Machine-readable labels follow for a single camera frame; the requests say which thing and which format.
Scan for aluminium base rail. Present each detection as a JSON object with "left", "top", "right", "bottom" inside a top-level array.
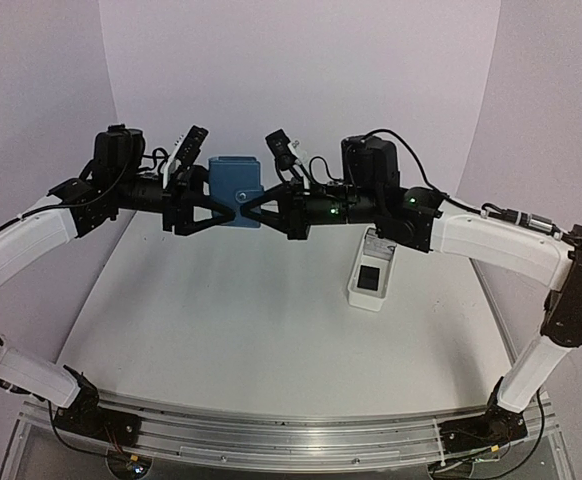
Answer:
[{"left": 18, "top": 384, "right": 557, "bottom": 464}]

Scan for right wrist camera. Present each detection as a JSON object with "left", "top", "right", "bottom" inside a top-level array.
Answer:
[{"left": 265, "top": 129, "right": 305, "bottom": 187}]

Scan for white plastic tray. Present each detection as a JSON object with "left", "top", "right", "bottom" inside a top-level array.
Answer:
[{"left": 347, "top": 226, "right": 397, "bottom": 312}]

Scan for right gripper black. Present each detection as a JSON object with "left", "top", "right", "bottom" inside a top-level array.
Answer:
[{"left": 243, "top": 175, "right": 384, "bottom": 240}]

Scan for stack of cards in tray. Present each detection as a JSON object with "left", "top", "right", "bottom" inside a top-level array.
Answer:
[{"left": 362, "top": 227, "right": 397, "bottom": 262}]

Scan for blue leather card holder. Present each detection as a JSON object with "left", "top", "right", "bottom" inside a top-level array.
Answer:
[{"left": 208, "top": 156, "right": 264, "bottom": 229}]

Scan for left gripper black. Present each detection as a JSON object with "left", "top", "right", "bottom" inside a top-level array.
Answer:
[{"left": 112, "top": 163, "right": 239, "bottom": 235}]

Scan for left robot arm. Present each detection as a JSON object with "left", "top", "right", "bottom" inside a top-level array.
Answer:
[{"left": 0, "top": 125, "right": 233, "bottom": 446}]

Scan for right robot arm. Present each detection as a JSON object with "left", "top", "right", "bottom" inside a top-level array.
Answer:
[{"left": 241, "top": 128, "right": 582, "bottom": 453}]

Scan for black rectangle on tray bottom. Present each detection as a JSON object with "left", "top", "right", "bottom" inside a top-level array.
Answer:
[{"left": 357, "top": 265, "right": 381, "bottom": 292}]

